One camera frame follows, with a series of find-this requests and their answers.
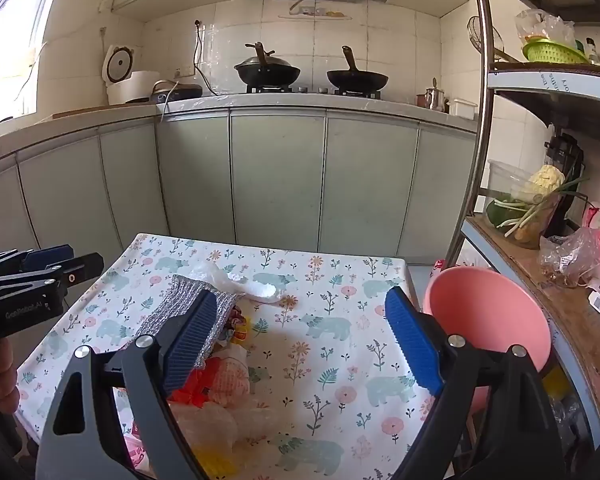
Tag black blender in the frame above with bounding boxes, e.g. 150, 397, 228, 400
543, 130, 586, 239

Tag white lidded container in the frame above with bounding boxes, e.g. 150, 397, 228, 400
448, 98, 480, 120

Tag white power cable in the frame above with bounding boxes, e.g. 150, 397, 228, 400
159, 80, 182, 122

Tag pink plastic bucket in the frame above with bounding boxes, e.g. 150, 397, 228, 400
424, 266, 552, 411

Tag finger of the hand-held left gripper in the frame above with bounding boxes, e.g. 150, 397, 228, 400
0, 253, 105, 294
0, 244, 76, 281

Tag colourful candy wrapper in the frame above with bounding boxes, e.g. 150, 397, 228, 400
219, 305, 254, 347

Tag white rice cooker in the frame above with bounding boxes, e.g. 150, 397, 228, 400
101, 44, 161, 106

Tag gas stove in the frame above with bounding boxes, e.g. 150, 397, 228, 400
245, 85, 384, 99

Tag clear plastic wrap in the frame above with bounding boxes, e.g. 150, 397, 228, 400
187, 260, 246, 294

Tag wooden cutting board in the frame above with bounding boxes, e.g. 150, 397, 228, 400
52, 104, 112, 119

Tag window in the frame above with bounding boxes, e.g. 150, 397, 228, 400
0, 0, 67, 132

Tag pale green lower cabinets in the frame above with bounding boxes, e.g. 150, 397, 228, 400
0, 107, 479, 267

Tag cauliflower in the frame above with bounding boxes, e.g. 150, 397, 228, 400
528, 163, 566, 194

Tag pink printed packet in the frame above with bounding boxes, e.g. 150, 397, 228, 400
122, 429, 152, 477

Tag black power cable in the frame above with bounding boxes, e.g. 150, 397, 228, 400
193, 20, 217, 96

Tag black open wok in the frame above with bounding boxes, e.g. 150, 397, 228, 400
326, 46, 390, 92

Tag yellow packet under rack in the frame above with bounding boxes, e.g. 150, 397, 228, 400
542, 364, 571, 402

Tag yellow wrapper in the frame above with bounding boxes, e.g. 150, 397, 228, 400
195, 454, 242, 480

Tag large clear plastic bag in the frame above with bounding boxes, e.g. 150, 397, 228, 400
170, 399, 277, 462

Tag wire strainer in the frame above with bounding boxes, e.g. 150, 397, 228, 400
467, 15, 504, 57

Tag clear plastic vegetable container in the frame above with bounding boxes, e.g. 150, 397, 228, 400
485, 158, 564, 250

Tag white tissue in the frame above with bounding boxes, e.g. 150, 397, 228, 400
240, 272, 284, 304

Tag dark electric cooker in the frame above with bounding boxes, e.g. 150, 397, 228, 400
150, 79, 204, 103

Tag floral bear printed tablecloth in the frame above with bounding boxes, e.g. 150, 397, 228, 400
15, 232, 437, 480

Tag plastic bag of nuts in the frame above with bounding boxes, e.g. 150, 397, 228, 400
538, 227, 600, 290

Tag green plastic basket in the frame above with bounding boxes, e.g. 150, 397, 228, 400
522, 38, 590, 65

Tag brown cardboard sheet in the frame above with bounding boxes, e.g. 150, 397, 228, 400
467, 217, 600, 412

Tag black wok with lid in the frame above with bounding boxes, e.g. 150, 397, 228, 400
233, 42, 302, 89

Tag person's left hand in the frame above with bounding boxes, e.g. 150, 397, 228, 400
0, 339, 22, 417

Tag clear bag of food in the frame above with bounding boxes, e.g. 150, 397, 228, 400
515, 8, 576, 46

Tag steel kettle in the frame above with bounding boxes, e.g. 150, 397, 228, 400
424, 78, 446, 111

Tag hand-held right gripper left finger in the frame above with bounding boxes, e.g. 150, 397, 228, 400
35, 289, 219, 480

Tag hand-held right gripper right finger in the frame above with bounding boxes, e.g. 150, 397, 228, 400
384, 286, 566, 480

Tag metal shelf rack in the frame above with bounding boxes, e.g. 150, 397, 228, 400
445, 0, 600, 461

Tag glass wall shelf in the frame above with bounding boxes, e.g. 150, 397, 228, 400
278, 0, 354, 22

